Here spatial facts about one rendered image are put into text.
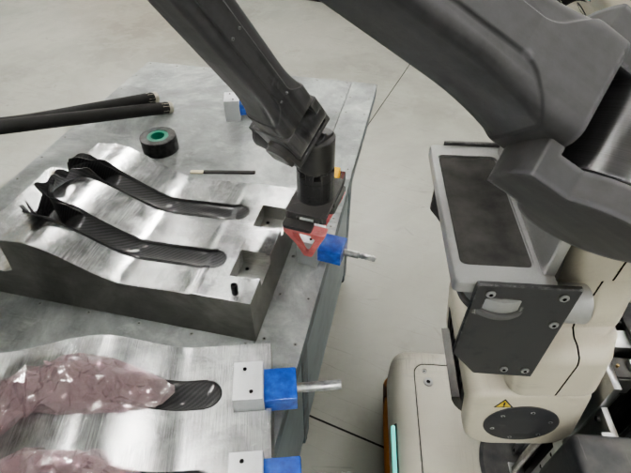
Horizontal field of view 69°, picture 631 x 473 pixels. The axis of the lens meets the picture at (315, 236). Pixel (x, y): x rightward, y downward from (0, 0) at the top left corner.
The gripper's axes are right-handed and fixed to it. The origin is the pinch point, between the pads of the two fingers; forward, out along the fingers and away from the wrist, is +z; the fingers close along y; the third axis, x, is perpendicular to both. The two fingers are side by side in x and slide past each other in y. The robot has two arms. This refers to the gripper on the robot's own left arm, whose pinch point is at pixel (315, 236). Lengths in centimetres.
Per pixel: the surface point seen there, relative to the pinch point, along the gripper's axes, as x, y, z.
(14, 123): -67, -7, -6
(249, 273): -6.4, 12.5, -1.7
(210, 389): -3.4, 30.8, -0.6
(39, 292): -38.0, 23.2, 2.6
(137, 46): -224, -241, 86
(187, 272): -13.9, 17.0, -4.1
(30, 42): -307, -221, 86
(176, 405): -6.4, 34.1, -0.7
